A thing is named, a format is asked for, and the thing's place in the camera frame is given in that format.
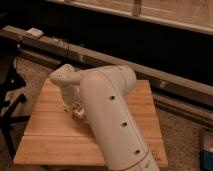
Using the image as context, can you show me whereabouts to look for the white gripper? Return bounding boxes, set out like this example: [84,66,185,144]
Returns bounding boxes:
[63,101,85,119]

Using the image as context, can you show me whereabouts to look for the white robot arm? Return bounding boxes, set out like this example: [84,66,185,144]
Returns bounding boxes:
[50,64,160,171]

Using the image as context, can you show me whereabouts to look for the black tripod stand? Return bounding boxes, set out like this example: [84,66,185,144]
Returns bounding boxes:
[0,53,29,159]

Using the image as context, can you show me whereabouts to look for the small white box on beam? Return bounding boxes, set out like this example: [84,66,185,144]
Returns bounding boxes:
[26,28,44,38]

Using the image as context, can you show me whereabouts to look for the blue container on floor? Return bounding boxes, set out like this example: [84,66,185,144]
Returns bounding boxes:
[200,129,213,171]

